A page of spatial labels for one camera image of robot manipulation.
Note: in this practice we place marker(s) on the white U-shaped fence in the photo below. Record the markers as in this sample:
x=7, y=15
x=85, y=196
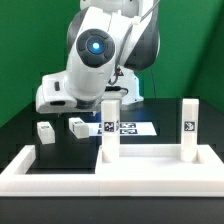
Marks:
x=15, y=180

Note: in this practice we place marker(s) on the marker tag sheet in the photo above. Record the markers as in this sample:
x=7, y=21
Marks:
x=127, y=129

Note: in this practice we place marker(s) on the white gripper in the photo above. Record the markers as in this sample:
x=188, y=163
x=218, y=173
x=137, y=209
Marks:
x=53, y=97

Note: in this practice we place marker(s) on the white desk top panel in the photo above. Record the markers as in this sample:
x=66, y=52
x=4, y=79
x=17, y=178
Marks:
x=155, y=159

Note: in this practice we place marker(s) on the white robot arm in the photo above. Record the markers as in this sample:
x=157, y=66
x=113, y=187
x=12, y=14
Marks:
x=103, y=37

